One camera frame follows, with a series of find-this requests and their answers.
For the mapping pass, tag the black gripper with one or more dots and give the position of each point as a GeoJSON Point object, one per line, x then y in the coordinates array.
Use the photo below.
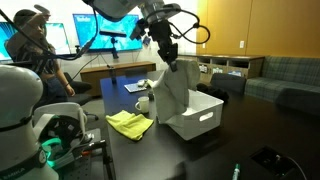
{"type": "Point", "coordinates": [165, 41]}

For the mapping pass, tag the white terry cloth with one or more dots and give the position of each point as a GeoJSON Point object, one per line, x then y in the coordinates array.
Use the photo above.
{"type": "Point", "coordinates": [173, 93]}

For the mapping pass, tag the yellow microfibre cloth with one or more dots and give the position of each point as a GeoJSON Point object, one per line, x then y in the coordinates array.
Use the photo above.
{"type": "Point", "coordinates": [130, 125]}

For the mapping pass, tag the green whiteboard marker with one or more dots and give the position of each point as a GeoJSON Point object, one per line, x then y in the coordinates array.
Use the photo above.
{"type": "Point", "coordinates": [236, 173]}

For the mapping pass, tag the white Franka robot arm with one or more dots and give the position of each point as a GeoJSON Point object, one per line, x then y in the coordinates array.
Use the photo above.
{"type": "Point", "coordinates": [20, 100]}

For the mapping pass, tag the small printed box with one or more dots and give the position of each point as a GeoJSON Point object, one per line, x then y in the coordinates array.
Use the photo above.
{"type": "Point", "coordinates": [235, 73]}
{"type": "Point", "coordinates": [203, 69]}
{"type": "Point", "coordinates": [217, 70]}

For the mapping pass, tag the small dark cup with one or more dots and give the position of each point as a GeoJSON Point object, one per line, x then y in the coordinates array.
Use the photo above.
{"type": "Point", "coordinates": [151, 95]}

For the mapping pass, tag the white plastic box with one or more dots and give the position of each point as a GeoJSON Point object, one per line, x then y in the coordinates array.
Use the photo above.
{"type": "Point", "coordinates": [200, 128]}

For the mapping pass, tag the small white object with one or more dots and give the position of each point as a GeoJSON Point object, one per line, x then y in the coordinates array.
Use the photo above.
{"type": "Point", "coordinates": [142, 83]}

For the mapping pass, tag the tablet with grey screen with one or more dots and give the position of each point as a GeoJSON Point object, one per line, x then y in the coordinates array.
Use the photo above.
{"type": "Point", "coordinates": [133, 88]}

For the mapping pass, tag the white ceramic mug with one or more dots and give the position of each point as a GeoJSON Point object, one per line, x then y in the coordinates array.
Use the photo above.
{"type": "Point", "coordinates": [144, 104]}

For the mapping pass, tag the black fabric bundle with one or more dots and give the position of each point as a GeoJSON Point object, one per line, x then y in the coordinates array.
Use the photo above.
{"type": "Point", "coordinates": [215, 92]}

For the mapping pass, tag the wooden sideboard with shelves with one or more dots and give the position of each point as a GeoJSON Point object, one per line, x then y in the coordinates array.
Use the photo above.
{"type": "Point", "coordinates": [226, 61]}

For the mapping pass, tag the low wooden bench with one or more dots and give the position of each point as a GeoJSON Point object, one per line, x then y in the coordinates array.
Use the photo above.
{"type": "Point", "coordinates": [95, 74]}

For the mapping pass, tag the black office chair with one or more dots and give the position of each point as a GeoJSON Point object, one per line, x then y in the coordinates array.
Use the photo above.
{"type": "Point", "coordinates": [80, 87]}

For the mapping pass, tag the black boom bar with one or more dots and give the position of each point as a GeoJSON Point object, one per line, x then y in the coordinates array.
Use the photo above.
{"type": "Point", "coordinates": [77, 50]}

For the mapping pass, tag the green plaid sofa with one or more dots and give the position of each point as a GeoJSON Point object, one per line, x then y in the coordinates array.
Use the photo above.
{"type": "Point", "coordinates": [286, 71]}

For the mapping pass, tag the white curved device green glow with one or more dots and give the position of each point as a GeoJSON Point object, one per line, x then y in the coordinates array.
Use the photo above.
{"type": "Point", "coordinates": [63, 108]}

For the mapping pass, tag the perforated metal plate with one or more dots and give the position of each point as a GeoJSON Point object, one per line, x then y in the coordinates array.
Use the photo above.
{"type": "Point", "coordinates": [85, 168]}

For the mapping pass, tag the person in dark top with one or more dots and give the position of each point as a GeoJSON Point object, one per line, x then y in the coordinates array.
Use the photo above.
{"type": "Point", "coordinates": [30, 56]}

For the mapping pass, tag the small wall picture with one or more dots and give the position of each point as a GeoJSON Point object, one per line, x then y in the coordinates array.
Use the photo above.
{"type": "Point", "coordinates": [147, 41]}

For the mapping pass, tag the white wall plate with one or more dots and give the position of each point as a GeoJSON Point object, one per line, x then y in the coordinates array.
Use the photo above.
{"type": "Point", "coordinates": [203, 45]}
{"type": "Point", "coordinates": [241, 44]}

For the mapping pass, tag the large wall screen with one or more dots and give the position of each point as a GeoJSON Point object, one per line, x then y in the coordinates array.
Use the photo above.
{"type": "Point", "coordinates": [90, 36]}

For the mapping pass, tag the pale wall screen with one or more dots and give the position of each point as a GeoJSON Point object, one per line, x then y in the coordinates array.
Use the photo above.
{"type": "Point", "coordinates": [60, 36]}

